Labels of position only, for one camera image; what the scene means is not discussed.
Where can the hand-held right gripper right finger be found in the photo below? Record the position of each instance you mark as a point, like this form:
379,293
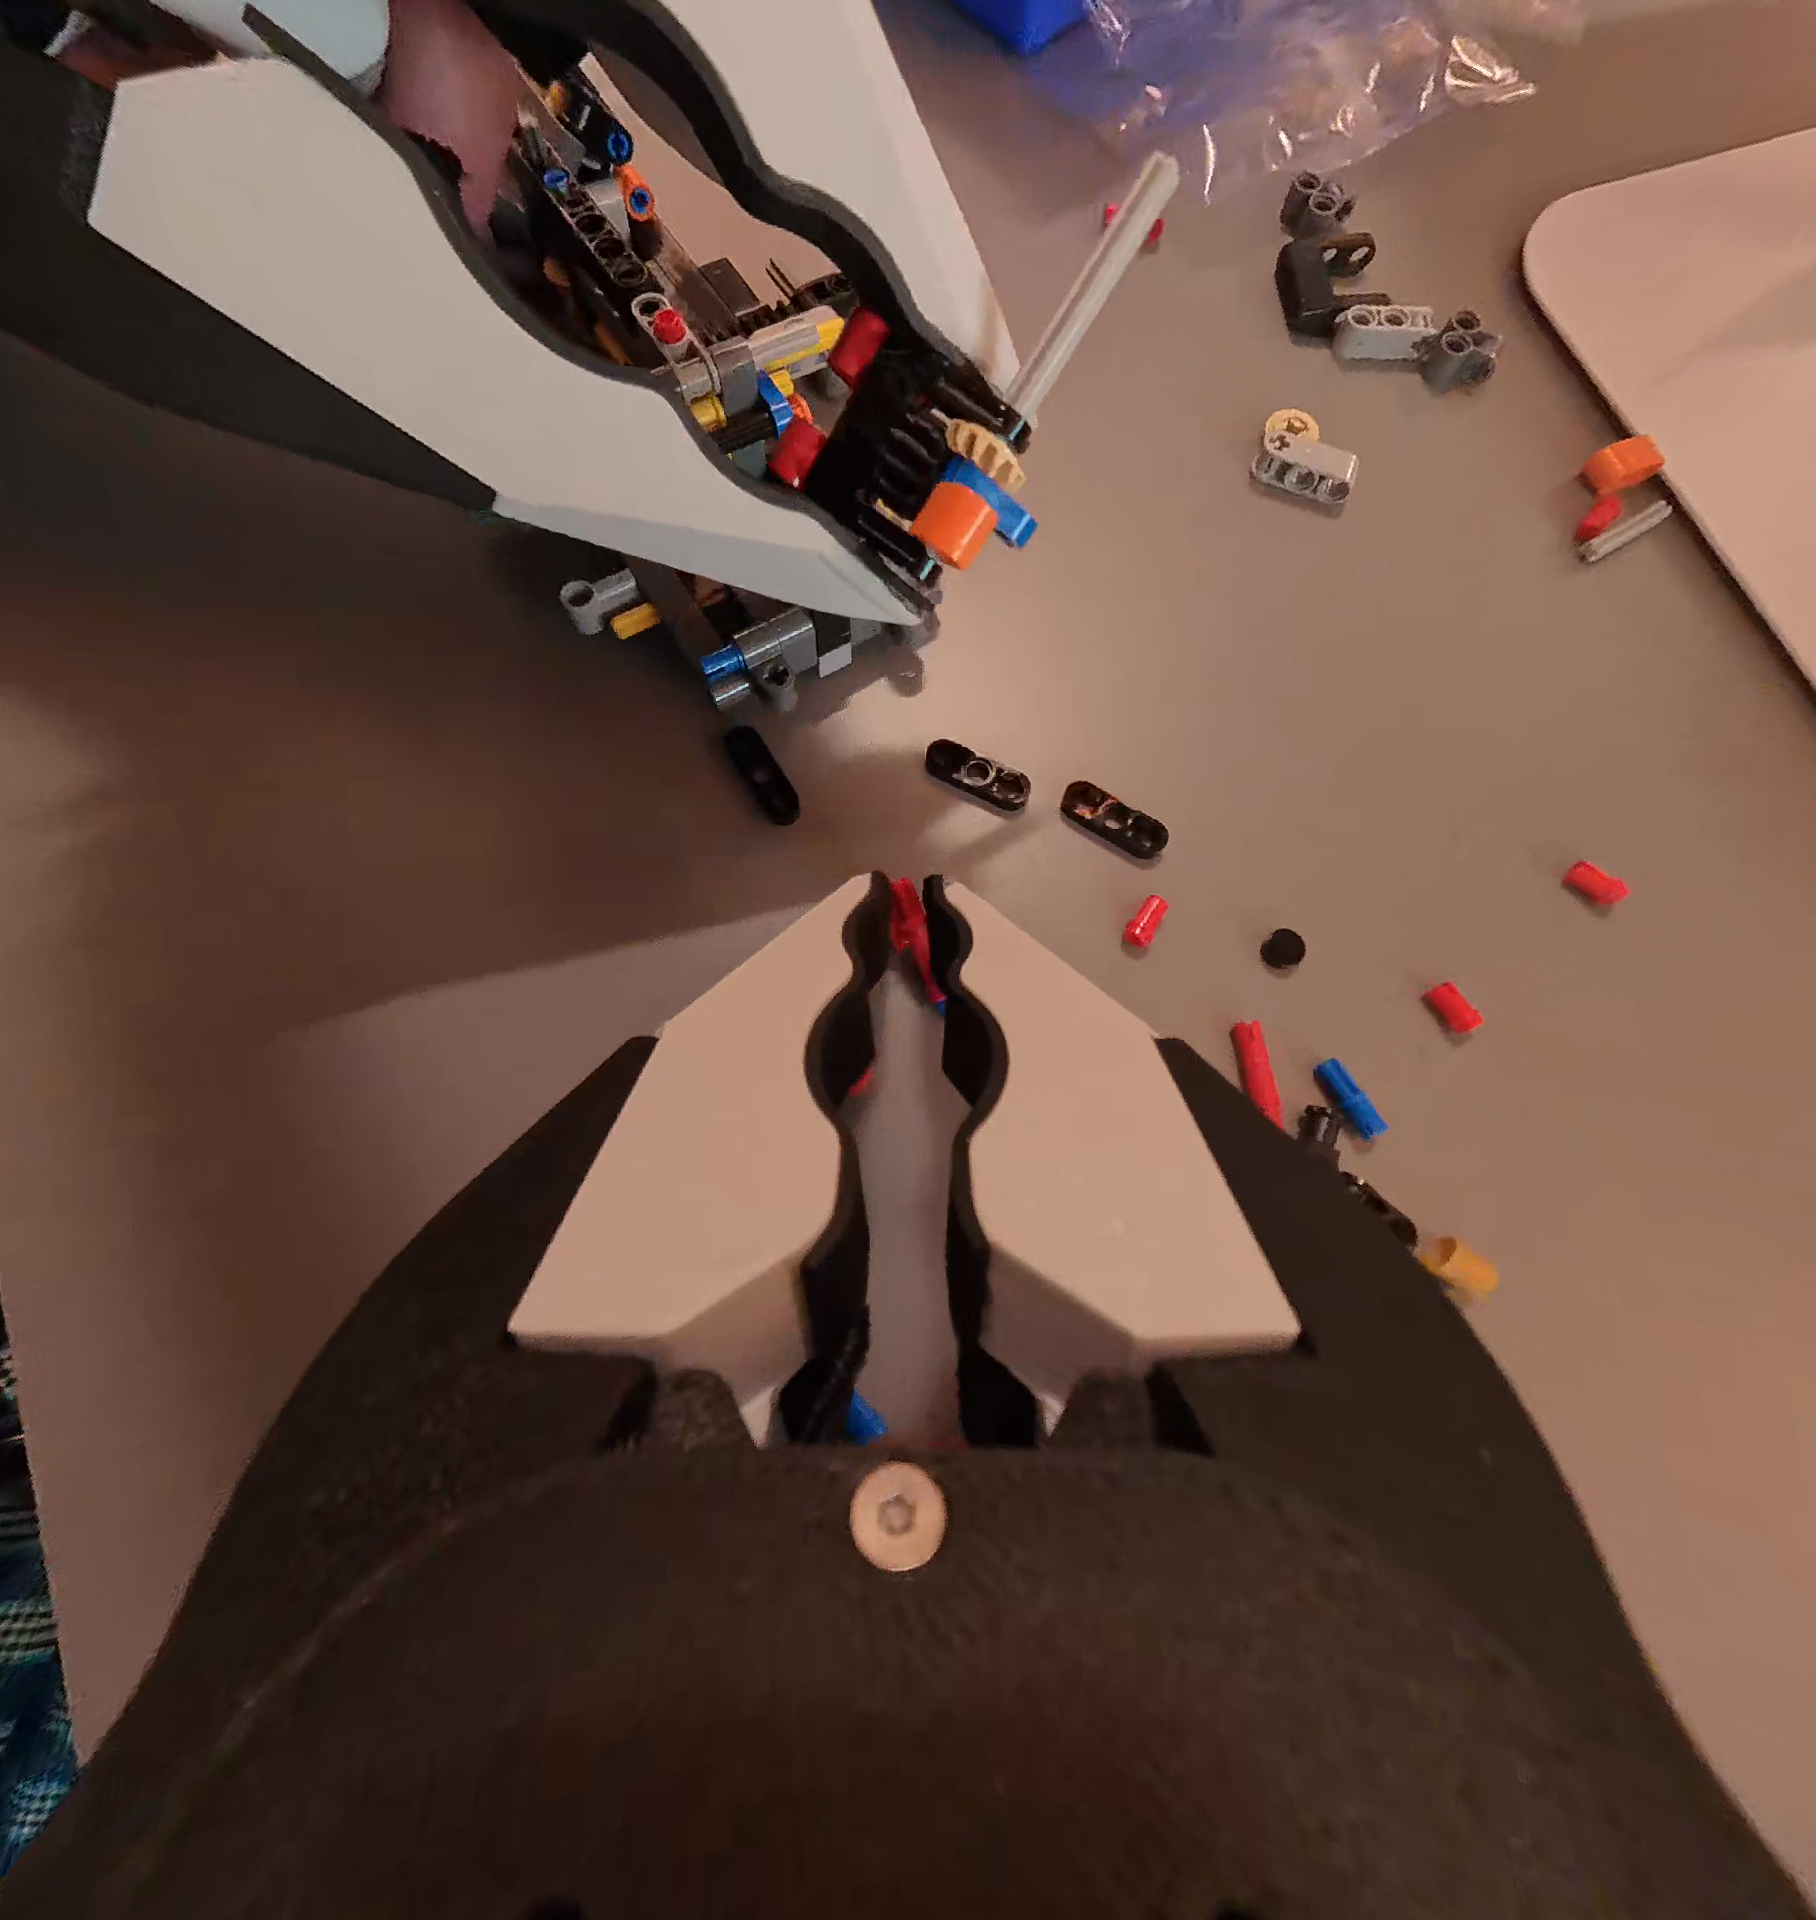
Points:
1132,1202

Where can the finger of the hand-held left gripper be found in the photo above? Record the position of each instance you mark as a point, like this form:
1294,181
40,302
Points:
322,300
834,121

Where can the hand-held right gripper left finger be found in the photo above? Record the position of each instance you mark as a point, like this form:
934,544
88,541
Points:
682,1202

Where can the long red lego pin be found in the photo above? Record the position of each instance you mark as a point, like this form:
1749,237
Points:
1256,1075
908,929

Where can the small orange blue lego assembly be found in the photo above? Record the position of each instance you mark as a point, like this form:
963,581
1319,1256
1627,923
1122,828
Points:
951,517

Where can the black angled lego piece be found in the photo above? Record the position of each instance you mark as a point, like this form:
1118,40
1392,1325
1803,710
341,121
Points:
1320,280

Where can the grey black lego chassis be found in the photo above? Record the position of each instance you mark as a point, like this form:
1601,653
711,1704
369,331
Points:
766,650

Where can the blue lego pin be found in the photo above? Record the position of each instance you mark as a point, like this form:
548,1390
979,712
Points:
1349,1098

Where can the black lego pin connector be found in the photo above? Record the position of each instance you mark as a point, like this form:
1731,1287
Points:
1381,1207

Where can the short red lego pin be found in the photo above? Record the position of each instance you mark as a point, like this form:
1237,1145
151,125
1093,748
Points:
1595,883
1142,922
1451,1007

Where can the black round lego piece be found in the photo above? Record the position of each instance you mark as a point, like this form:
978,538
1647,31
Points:
1281,946

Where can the yellow lego piece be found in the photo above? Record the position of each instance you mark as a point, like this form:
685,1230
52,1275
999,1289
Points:
1460,1265

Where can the black lego liftarm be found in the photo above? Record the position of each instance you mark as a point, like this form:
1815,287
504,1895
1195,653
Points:
1113,819
759,773
978,778

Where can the dark grey lego connector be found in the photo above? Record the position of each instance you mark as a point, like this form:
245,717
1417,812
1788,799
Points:
1316,200
1460,348

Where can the grey lego beam tan pin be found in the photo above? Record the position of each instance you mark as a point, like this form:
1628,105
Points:
1301,460

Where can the light grey lego beam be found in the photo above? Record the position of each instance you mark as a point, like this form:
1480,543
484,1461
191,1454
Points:
1381,331

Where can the small red lego bush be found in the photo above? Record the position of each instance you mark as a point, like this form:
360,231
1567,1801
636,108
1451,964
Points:
1599,517

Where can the short grey lego axle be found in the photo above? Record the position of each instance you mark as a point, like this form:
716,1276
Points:
1636,533

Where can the orange lego piece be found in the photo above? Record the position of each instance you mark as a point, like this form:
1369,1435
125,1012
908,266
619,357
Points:
1620,464

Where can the person's left hand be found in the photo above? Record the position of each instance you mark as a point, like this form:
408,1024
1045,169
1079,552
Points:
451,77

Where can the blue bin with white tag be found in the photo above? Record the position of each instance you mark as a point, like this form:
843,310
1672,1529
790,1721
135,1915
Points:
1021,15

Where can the crumpled clear plastic bag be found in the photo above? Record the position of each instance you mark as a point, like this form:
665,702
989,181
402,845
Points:
1297,77

